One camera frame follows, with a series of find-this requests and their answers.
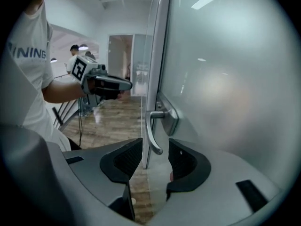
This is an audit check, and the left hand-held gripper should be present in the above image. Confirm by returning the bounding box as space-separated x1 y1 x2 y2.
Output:
70 55 133 101

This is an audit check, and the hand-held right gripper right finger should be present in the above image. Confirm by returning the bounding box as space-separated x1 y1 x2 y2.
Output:
150 137 282 225

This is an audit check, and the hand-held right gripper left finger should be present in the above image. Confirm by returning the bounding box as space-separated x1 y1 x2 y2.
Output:
61 137 143 222

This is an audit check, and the metal door handle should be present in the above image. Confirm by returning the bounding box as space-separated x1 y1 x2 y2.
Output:
144 94 180 155

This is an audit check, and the frosted glass door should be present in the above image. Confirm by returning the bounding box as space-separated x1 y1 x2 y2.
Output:
157 0 291 174

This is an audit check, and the person's left forearm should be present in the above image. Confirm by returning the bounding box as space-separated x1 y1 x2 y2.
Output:
41 80 83 104

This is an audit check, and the person's white shirt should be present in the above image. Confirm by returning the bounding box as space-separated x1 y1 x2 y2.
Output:
0 0 71 152

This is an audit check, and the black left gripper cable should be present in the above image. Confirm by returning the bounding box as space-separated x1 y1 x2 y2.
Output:
78 97 85 147

